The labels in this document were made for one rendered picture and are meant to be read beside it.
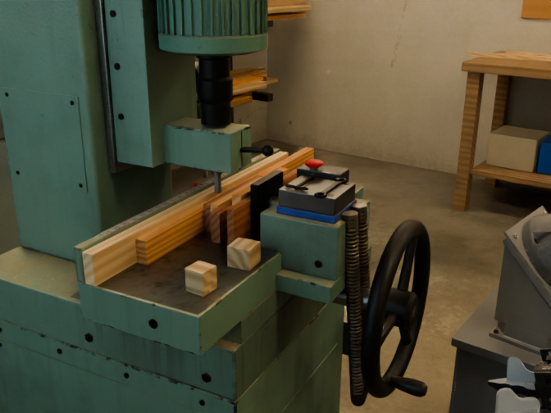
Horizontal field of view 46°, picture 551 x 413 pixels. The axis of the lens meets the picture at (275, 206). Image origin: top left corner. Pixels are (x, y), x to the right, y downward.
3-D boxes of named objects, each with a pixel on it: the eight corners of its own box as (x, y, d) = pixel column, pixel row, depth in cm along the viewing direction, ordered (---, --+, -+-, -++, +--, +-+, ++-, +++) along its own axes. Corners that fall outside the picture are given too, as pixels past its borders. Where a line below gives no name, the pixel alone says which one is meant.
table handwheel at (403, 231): (411, 211, 90) (448, 231, 116) (284, 188, 99) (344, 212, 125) (369, 416, 89) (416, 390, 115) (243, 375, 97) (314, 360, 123)
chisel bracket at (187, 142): (231, 183, 107) (230, 133, 104) (163, 171, 113) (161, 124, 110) (253, 171, 113) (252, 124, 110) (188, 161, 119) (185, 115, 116)
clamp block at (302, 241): (334, 283, 98) (337, 229, 95) (257, 265, 104) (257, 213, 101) (368, 248, 111) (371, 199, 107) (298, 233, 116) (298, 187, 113)
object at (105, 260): (95, 287, 90) (92, 254, 89) (84, 283, 91) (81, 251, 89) (288, 174, 140) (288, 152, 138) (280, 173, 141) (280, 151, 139)
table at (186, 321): (262, 378, 80) (262, 337, 78) (79, 319, 94) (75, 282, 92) (407, 221, 131) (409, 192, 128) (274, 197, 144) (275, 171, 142)
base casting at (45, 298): (234, 404, 96) (233, 351, 93) (-27, 312, 121) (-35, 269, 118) (347, 283, 133) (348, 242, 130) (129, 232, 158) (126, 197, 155)
